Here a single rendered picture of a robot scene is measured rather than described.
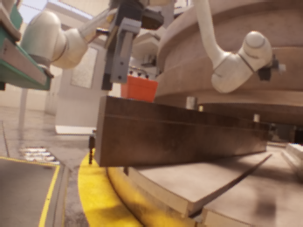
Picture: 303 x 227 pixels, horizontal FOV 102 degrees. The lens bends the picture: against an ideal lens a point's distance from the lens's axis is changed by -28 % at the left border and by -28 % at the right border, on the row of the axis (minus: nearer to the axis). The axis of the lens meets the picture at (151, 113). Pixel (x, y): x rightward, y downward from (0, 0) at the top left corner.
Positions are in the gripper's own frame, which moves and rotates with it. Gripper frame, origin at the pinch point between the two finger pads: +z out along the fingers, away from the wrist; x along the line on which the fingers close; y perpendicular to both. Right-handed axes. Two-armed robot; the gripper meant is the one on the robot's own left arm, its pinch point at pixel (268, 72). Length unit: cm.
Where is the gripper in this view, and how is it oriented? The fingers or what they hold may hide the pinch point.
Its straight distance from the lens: 99.0
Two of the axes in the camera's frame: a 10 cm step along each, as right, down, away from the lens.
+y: 1.2, -9.9, 0.1
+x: -6.9, -0.7, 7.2
